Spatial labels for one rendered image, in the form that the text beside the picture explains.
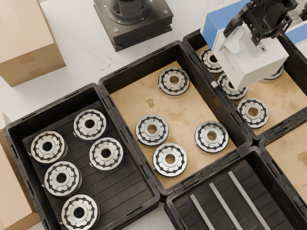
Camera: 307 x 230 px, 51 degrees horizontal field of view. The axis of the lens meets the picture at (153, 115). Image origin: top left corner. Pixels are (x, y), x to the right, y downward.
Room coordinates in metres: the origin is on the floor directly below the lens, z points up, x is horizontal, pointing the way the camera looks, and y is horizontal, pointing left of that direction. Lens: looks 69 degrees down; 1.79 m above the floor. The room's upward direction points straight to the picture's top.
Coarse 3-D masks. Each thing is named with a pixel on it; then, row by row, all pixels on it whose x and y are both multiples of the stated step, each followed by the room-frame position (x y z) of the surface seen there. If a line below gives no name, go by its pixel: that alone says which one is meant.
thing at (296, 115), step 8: (192, 32) 0.61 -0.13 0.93; (200, 32) 0.61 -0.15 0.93; (184, 40) 0.58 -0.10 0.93; (288, 40) 0.58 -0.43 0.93; (192, 48) 0.55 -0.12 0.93; (296, 48) 0.55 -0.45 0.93; (304, 56) 0.52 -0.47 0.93; (200, 64) 0.50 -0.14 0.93; (208, 72) 0.47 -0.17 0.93; (216, 80) 0.44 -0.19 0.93; (216, 88) 0.42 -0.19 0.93; (224, 96) 0.39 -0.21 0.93; (232, 104) 0.36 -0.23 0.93; (296, 112) 0.34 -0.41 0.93; (304, 112) 0.34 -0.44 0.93; (240, 120) 0.31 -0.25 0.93; (288, 120) 0.31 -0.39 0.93; (248, 128) 0.29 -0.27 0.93; (272, 128) 0.29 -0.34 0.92; (256, 136) 0.26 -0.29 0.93; (264, 136) 0.26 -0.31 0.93
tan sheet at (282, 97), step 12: (204, 48) 0.62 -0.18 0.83; (252, 84) 0.48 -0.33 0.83; (264, 84) 0.48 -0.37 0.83; (276, 84) 0.48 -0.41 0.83; (288, 84) 0.48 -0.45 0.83; (252, 96) 0.43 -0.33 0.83; (264, 96) 0.43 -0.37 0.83; (276, 96) 0.43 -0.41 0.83; (288, 96) 0.43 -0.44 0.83; (300, 96) 0.43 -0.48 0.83; (276, 108) 0.39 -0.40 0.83; (288, 108) 0.39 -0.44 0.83; (300, 108) 0.39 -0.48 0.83; (276, 120) 0.35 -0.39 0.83
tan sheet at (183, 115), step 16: (176, 64) 0.55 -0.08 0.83; (144, 80) 0.49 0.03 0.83; (112, 96) 0.44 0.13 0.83; (128, 96) 0.43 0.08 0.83; (144, 96) 0.43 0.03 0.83; (160, 96) 0.43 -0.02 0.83; (192, 96) 0.43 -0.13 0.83; (128, 112) 0.38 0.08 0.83; (144, 112) 0.38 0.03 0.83; (160, 112) 0.38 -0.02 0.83; (176, 112) 0.38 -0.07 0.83; (192, 112) 0.38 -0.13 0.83; (208, 112) 0.38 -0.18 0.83; (176, 128) 0.32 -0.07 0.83; (192, 128) 0.32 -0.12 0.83; (192, 144) 0.27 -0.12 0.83; (192, 160) 0.22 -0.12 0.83; (208, 160) 0.22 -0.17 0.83; (160, 176) 0.17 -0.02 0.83
